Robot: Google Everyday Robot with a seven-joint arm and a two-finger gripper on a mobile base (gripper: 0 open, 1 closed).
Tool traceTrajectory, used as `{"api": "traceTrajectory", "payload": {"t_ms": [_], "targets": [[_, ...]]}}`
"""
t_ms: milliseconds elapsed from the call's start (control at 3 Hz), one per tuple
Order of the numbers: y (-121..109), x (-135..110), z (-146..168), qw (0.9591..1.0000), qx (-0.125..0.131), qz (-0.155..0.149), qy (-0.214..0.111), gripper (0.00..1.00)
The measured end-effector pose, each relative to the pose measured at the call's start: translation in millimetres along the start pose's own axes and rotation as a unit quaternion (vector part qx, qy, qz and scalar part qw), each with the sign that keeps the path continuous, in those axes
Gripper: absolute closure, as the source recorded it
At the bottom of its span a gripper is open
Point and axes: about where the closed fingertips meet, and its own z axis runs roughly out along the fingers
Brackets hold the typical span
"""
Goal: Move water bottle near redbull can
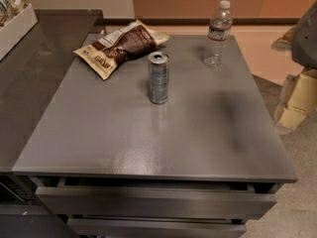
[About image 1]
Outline grey drawer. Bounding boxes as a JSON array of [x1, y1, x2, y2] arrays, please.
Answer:
[[36, 178, 276, 219], [67, 218, 246, 238]]

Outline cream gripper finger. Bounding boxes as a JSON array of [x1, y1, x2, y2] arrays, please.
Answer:
[[273, 104, 307, 135], [280, 69, 317, 113]]

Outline upper grey drawer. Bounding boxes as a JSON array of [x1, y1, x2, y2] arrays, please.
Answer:
[[36, 178, 276, 219]]

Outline white snack box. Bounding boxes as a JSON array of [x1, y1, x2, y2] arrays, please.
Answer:
[[0, 4, 38, 60]]

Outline clear plastic water bottle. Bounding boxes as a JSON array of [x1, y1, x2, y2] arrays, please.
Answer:
[[203, 0, 233, 67]]

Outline silver redbull can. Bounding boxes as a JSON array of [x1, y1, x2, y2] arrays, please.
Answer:
[[148, 52, 168, 104]]

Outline lower grey drawer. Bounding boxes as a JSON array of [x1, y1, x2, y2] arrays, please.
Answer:
[[67, 218, 246, 238]]

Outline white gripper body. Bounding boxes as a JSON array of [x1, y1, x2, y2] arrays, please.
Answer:
[[271, 27, 295, 51]]

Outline snack packets in box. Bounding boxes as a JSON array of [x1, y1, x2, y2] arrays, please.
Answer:
[[0, 0, 27, 27]]

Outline brown chip bag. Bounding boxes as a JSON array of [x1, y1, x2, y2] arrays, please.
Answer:
[[74, 20, 169, 80]]

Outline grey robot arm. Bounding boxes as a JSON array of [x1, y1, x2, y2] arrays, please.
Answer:
[[273, 2, 317, 135]]

